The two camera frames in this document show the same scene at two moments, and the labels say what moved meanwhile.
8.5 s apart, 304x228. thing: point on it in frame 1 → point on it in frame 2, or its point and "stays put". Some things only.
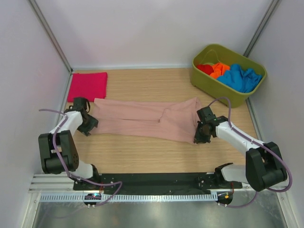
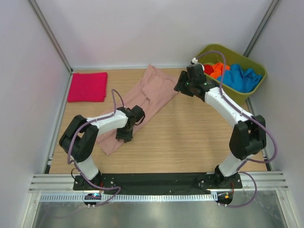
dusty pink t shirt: x=173 y=121 → x=154 y=89
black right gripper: x=198 y=138 → x=180 y=86
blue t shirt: x=245 y=80 stays put
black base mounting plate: x=154 y=183 stays put
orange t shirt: x=219 y=70 stays put
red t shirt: x=206 y=69 stays put
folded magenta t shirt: x=90 y=86 stays put
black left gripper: x=86 y=130 → x=128 y=137
